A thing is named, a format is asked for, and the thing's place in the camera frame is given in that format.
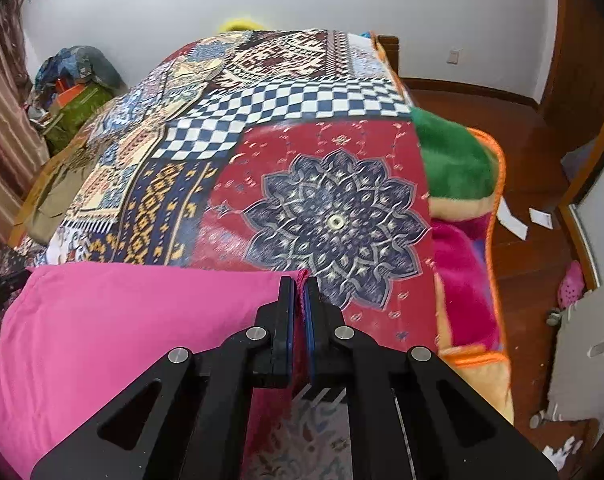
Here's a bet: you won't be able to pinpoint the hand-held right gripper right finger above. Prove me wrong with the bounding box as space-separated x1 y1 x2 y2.
304 278 558 480

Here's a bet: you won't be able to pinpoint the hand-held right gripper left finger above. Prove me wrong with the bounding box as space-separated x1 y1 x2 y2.
29 276 296 480

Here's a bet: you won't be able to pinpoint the pink pants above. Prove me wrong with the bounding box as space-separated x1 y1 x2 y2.
0 262 313 480

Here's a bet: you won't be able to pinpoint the khaki garment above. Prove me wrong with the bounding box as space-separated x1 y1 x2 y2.
9 152 92 247

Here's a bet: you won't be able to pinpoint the striped brown curtain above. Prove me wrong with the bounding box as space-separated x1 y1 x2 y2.
0 0 52 263

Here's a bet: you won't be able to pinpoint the patterned patchwork blanket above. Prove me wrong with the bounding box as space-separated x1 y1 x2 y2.
0 29 443 480

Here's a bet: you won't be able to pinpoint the orange box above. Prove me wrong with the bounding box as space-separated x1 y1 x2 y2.
56 79 85 107

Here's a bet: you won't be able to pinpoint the colourful fleece blanket orange trim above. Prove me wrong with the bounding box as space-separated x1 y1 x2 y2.
411 107 515 423

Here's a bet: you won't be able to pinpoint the blue clothes bundle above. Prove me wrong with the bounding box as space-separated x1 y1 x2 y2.
34 45 129 98

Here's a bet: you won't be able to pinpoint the white paper scraps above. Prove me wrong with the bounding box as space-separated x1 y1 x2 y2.
540 435 588 467

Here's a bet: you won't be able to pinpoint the yellow plush item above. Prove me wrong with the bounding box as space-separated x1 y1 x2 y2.
219 18 269 34

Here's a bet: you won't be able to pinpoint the wooden door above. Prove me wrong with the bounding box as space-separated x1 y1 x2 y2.
536 0 604 137

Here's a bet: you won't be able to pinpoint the wooden bed frame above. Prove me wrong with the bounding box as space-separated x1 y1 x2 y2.
376 34 401 80

